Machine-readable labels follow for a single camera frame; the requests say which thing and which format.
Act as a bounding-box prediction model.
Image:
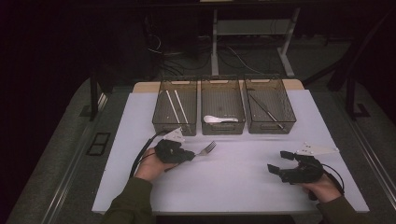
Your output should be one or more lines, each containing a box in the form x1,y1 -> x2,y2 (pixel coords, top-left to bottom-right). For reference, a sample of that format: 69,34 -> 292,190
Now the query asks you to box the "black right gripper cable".
321,162 -> 347,196

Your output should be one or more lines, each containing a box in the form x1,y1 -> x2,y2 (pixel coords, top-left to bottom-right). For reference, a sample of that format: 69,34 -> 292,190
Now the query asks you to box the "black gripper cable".
128,130 -> 170,179
321,162 -> 347,196

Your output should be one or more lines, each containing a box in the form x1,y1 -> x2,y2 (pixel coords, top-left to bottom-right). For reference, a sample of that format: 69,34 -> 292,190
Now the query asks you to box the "black floor socket frame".
86,132 -> 112,157

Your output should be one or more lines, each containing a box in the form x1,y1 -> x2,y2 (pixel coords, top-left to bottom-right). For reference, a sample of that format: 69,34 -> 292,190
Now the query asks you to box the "black-handled steel knife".
247,92 -> 286,131

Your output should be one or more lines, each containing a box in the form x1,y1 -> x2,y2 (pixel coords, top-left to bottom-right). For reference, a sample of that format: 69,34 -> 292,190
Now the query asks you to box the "white floor cable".
228,46 -> 266,76

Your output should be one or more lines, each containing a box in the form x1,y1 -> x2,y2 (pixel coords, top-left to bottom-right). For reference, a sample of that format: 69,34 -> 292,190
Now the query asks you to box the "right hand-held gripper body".
279,141 -> 340,185

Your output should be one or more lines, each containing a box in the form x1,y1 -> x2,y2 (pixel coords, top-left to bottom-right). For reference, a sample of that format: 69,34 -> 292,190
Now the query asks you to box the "white ceramic spoon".
203,114 -> 240,125

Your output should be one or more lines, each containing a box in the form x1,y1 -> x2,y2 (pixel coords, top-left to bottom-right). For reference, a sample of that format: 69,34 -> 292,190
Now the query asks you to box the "black-handled steel fork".
163,140 -> 218,173

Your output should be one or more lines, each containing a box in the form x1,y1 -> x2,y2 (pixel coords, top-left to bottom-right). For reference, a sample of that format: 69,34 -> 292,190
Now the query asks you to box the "smoked clear plastic bin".
244,77 -> 297,135
200,77 -> 247,136
151,78 -> 199,137

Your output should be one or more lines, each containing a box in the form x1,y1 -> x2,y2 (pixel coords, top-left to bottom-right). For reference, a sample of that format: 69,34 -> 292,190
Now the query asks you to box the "white chopstick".
174,90 -> 190,125
165,90 -> 181,125

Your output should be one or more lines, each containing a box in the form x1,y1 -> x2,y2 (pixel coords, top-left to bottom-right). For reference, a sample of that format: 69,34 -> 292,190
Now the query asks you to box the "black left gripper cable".
128,130 -> 170,179

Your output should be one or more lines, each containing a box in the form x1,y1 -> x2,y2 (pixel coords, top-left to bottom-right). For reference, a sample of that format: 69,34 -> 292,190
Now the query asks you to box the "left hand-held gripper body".
154,126 -> 188,165

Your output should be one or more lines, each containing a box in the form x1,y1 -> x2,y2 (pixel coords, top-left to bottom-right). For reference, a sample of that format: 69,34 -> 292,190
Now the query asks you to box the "black metal stand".
326,40 -> 372,121

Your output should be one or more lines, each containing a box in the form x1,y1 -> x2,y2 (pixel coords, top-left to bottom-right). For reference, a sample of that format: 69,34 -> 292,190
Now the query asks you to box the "person's right hand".
300,174 -> 343,203

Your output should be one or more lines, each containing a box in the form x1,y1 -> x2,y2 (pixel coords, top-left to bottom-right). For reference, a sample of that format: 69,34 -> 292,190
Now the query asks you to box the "white metal desk frame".
210,7 -> 302,79

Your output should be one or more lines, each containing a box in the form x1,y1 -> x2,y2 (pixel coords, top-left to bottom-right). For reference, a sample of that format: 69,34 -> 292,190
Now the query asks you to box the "person's left hand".
133,147 -> 179,183

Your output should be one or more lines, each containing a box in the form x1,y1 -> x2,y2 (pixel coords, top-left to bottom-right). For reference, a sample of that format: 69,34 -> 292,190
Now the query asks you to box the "black floor cable bundle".
145,32 -> 213,77

